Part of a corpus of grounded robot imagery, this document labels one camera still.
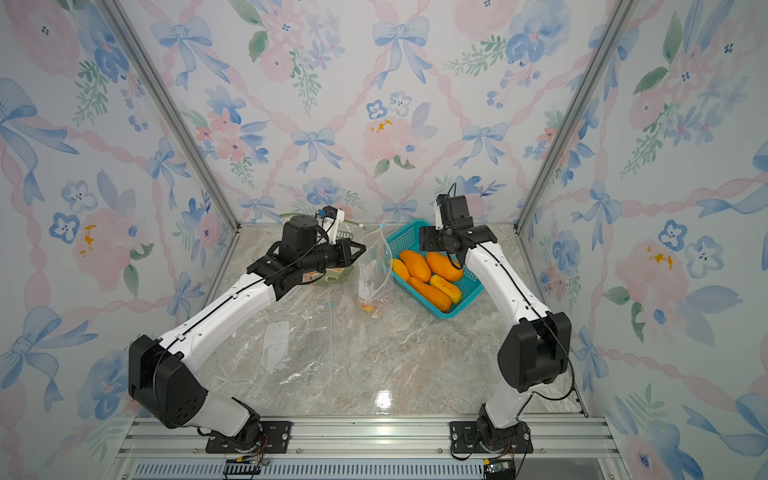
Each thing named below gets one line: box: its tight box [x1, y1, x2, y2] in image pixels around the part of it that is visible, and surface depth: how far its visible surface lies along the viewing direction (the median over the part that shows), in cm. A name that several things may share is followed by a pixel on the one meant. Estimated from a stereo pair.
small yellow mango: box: [430, 274, 463, 304], surface depth 99 cm
